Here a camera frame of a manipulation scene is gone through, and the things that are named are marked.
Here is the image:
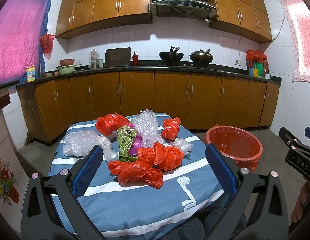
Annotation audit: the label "black wok left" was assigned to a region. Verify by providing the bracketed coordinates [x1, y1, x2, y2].
[159, 46, 184, 66]

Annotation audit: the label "black wok with lid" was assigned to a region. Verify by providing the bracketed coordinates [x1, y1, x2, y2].
[189, 49, 214, 68]

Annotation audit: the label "person's right hand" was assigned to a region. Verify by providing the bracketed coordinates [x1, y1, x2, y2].
[291, 181, 309, 224]

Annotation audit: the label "red basin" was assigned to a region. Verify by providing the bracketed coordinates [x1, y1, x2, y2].
[59, 59, 75, 66]

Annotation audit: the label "red plastic trash basket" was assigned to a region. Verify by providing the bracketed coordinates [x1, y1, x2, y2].
[204, 125, 263, 172]

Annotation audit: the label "red bottle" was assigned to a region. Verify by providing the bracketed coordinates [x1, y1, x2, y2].
[132, 50, 138, 66]

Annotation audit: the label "upper wooden cabinets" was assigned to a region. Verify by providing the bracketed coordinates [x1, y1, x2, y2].
[56, 0, 272, 43]

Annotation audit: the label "clear bubble wrap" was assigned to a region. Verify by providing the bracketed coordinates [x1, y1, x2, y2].
[131, 109, 166, 148]

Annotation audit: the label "red bag front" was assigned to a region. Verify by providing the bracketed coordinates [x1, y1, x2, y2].
[107, 160, 163, 189]

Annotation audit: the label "green paw print bag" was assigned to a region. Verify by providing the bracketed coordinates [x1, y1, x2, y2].
[118, 125, 137, 162]

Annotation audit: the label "range hood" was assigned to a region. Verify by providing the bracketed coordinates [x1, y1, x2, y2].
[150, 0, 217, 21]

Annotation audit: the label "green basin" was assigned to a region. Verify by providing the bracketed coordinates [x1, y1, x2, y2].
[57, 65, 76, 75]

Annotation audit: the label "red bag of groceries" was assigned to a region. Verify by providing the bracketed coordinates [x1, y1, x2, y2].
[246, 50, 269, 77]

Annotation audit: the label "blue white striped tablecloth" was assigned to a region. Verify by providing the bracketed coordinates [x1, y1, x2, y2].
[48, 112, 225, 238]

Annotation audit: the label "pink floral window curtain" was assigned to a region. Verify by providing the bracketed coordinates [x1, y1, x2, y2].
[279, 0, 310, 83]

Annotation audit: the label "yellow detergent bottle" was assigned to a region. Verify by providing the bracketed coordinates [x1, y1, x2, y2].
[26, 65, 36, 82]

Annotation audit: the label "white mug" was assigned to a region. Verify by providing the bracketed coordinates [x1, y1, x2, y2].
[265, 73, 272, 80]

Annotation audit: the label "magenta plastic bag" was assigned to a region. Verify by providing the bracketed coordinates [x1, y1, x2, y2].
[128, 133, 143, 157]

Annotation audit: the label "dark cutting board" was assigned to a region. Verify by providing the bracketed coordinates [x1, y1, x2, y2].
[104, 47, 131, 68]

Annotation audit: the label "lower wooden cabinets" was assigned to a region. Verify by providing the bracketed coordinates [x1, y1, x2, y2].
[17, 70, 280, 143]

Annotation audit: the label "clear jar with bag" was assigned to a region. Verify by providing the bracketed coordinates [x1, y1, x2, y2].
[89, 49, 100, 69]

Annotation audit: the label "wooden cabinets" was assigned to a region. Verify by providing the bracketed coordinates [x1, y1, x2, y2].
[56, 0, 272, 43]
[17, 70, 280, 143]

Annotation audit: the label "hanging red plastic bag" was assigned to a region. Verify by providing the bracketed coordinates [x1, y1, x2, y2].
[40, 33, 55, 60]

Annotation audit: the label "black countertop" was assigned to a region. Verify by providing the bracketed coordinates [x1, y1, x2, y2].
[16, 60, 282, 88]

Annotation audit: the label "small clear plastic bag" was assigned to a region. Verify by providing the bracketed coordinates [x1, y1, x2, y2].
[173, 138, 192, 156]

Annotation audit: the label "pink blue curtain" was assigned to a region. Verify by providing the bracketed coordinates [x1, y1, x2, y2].
[0, 0, 51, 85]

